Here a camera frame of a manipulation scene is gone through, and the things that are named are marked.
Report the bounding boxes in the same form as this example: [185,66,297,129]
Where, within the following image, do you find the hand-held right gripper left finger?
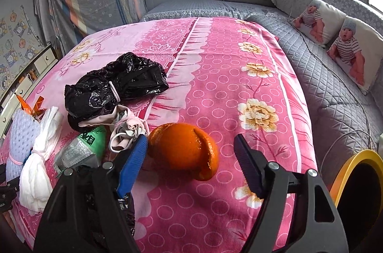
[34,135,149,253]

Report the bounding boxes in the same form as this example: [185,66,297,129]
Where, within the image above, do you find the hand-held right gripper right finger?
[233,134,350,253]

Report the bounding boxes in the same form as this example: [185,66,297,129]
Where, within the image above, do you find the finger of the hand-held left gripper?
[0,177,21,212]

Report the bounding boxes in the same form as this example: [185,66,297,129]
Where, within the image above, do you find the white tissue bundle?
[19,106,64,215]

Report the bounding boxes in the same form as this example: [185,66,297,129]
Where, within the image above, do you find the pink cloth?
[79,104,150,152]

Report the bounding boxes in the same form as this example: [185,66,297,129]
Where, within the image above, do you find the orange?
[147,123,220,181]

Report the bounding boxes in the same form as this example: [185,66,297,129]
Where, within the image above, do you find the yellow rimmed bin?
[329,150,383,253]

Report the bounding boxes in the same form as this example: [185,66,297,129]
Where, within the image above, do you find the green snack packet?
[54,125,107,173]

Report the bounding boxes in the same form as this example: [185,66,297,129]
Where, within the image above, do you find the light blue knitted cloth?
[0,109,41,182]

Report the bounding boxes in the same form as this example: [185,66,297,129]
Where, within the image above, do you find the pink floral blanket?
[0,17,318,253]

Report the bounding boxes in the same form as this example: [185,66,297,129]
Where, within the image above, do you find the orange plastic wrapper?
[16,94,45,119]

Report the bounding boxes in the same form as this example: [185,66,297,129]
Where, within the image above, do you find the white drawer cabinet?
[0,44,60,140]

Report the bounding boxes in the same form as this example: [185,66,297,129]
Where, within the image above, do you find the baby print pillow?
[327,17,383,96]
[289,0,348,47]

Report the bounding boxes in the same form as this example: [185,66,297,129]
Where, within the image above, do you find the white hanging garment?
[33,0,53,44]

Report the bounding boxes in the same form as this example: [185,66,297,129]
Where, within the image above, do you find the cartoon wall poster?
[0,5,45,98]

